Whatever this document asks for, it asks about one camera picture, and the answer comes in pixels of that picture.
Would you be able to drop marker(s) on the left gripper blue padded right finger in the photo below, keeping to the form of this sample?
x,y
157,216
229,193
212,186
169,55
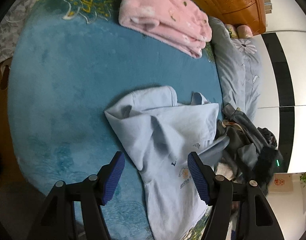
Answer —
x,y
256,219

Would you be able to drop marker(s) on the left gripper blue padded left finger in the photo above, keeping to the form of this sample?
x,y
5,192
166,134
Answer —
x,y
56,218

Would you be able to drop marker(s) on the light blue printed t-shirt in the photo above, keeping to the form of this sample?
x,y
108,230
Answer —
x,y
157,132

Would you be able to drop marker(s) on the dark grey sweatshirt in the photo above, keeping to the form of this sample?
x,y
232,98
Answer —
x,y
245,142

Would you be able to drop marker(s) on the red door decoration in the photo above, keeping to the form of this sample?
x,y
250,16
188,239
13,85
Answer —
x,y
279,181

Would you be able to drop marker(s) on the wooden door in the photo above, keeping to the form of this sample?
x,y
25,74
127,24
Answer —
x,y
285,183

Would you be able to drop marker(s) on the beige fleece garment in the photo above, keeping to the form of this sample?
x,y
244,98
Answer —
x,y
226,170

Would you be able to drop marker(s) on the white black-striped wardrobe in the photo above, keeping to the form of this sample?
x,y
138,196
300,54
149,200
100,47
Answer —
x,y
282,105

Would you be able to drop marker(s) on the grey-blue floral duvet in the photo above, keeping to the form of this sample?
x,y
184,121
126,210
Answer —
x,y
239,68

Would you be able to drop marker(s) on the pink pillow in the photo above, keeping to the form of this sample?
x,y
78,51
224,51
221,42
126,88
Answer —
x,y
244,31

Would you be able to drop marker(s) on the yellow floral pillow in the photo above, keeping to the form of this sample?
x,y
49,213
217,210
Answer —
x,y
232,31

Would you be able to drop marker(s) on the teal floral bed blanket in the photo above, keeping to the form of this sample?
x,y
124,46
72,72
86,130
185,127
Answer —
x,y
74,60

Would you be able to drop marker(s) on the picture frames on headboard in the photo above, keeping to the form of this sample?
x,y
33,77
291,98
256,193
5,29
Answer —
x,y
268,6

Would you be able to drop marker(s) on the folded pink fleece blanket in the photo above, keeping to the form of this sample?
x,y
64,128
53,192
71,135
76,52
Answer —
x,y
178,23

